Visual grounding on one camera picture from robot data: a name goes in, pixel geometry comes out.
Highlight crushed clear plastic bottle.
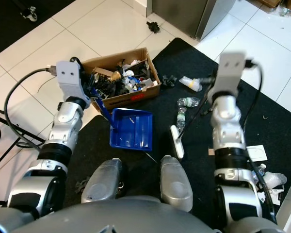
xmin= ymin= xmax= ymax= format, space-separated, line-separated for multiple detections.
xmin=175 ymin=109 xmax=188 ymax=131

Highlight silver left robot leg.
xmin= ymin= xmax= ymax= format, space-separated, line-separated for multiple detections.
xmin=81 ymin=157 xmax=125 ymax=204

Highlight black crumpled object on tiles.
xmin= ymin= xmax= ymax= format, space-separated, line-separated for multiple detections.
xmin=146 ymin=20 xmax=161 ymax=34

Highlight grey robot torso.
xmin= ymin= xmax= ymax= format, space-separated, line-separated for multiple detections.
xmin=62 ymin=195 xmax=268 ymax=233

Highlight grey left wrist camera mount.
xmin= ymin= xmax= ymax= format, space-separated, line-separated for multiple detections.
xmin=55 ymin=60 xmax=91 ymax=104

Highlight silver robot leg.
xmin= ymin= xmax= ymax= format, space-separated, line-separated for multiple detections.
xmin=81 ymin=157 xmax=125 ymax=204
xmin=160 ymin=155 xmax=194 ymax=213

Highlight grey metal cabinet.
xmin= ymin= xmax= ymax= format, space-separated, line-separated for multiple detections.
xmin=146 ymin=0 xmax=220 ymax=41

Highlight small black rubbish piece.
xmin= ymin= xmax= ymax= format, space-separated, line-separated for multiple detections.
xmin=162 ymin=73 xmax=178 ymax=88

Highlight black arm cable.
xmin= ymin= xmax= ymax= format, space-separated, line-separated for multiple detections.
xmin=242 ymin=59 xmax=278 ymax=224
xmin=3 ymin=67 xmax=59 ymax=149

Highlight clear plastic bottle by carton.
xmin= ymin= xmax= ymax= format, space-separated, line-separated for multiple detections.
xmin=272 ymin=3 xmax=291 ymax=17

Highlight silver right robot leg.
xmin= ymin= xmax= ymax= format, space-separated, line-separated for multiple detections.
xmin=160 ymin=155 xmax=194 ymax=213

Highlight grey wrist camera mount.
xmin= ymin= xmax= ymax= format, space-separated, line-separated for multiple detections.
xmin=207 ymin=50 xmax=249 ymax=99
xmin=55 ymin=60 xmax=91 ymax=104

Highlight brown cardboard carton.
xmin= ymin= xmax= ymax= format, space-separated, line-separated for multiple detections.
xmin=259 ymin=0 xmax=291 ymax=14

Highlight black metal stand legs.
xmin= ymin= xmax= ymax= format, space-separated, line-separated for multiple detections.
xmin=0 ymin=108 xmax=40 ymax=170

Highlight white paper sheet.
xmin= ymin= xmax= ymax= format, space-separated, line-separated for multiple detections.
xmin=246 ymin=144 xmax=269 ymax=163

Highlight crumpled clear plastic bag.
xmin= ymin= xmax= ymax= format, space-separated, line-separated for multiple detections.
xmin=254 ymin=164 xmax=288 ymax=191

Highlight cardboard box full of rubbish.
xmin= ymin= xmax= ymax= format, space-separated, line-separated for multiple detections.
xmin=81 ymin=47 xmax=162 ymax=111

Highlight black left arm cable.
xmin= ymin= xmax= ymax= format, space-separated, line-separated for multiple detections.
xmin=3 ymin=67 xmax=59 ymax=149

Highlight white and yellow plastic bag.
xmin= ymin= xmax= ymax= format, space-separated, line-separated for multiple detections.
xmin=179 ymin=76 xmax=204 ymax=92

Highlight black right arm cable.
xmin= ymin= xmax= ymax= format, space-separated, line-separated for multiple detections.
xmin=242 ymin=59 xmax=278 ymax=224

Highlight black floor mat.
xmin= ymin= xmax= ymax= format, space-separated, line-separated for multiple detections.
xmin=0 ymin=37 xmax=291 ymax=214

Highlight black caster wheel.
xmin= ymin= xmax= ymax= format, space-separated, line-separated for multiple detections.
xmin=18 ymin=4 xmax=40 ymax=23

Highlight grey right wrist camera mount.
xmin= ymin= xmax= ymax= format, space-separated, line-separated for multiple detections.
xmin=207 ymin=50 xmax=249 ymax=99

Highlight blue plastic dustpan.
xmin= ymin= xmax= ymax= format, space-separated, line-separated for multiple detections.
xmin=97 ymin=99 xmax=154 ymax=151

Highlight white-headed broom with black handle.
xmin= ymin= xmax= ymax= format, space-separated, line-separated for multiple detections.
xmin=169 ymin=85 xmax=216 ymax=160

